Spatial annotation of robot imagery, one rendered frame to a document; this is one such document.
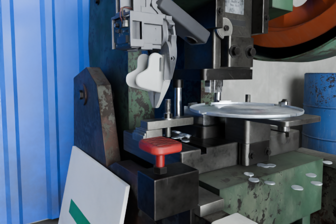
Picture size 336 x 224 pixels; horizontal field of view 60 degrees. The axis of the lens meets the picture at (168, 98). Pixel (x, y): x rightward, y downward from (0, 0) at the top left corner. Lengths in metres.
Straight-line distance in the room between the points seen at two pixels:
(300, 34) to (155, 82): 0.72
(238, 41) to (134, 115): 0.39
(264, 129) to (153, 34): 0.43
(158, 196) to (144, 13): 0.29
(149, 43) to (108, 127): 0.54
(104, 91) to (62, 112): 0.89
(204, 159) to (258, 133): 0.16
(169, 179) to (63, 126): 1.40
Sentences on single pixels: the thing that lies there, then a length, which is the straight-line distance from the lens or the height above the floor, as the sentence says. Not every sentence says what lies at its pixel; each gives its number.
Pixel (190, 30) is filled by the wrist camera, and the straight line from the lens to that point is 0.51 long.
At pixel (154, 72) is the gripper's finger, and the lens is 0.47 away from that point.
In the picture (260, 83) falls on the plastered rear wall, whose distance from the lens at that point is 2.89.
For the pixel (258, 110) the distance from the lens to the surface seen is 0.75.
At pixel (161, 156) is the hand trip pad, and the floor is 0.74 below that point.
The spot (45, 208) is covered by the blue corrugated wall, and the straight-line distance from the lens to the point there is 1.97.
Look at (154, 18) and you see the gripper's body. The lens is 0.46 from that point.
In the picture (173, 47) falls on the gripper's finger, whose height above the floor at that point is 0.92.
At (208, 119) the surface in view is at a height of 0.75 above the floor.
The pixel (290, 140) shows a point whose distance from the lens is 0.95.
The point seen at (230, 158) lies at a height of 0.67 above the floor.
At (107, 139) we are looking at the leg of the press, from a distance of 0.95.
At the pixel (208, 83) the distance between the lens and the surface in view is 0.86.
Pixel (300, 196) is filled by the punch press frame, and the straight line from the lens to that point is 0.87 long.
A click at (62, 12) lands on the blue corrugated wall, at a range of 1.86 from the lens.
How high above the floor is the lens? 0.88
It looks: 5 degrees down
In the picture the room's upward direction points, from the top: straight up
